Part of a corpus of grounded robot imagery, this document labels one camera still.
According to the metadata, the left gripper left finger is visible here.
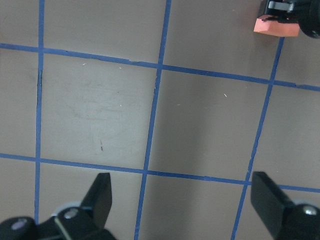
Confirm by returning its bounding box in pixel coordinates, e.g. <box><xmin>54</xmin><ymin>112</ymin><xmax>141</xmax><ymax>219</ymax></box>
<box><xmin>54</xmin><ymin>173</ymin><xmax>112</xmax><ymax>240</ymax></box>

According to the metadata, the orange foam cube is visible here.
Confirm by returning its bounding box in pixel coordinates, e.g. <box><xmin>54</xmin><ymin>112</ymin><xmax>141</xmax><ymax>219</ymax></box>
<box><xmin>253</xmin><ymin>14</ymin><xmax>300</xmax><ymax>37</ymax></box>

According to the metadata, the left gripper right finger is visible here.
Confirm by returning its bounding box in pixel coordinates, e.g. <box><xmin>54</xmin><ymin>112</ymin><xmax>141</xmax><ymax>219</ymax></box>
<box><xmin>250</xmin><ymin>171</ymin><xmax>320</xmax><ymax>240</ymax></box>

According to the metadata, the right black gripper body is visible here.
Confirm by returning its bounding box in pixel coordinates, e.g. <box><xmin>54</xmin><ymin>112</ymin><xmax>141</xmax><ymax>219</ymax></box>
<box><xmin>258</xmin><ymin>0</ymin><xmax>320</xmax><ymax>39</ymax></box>

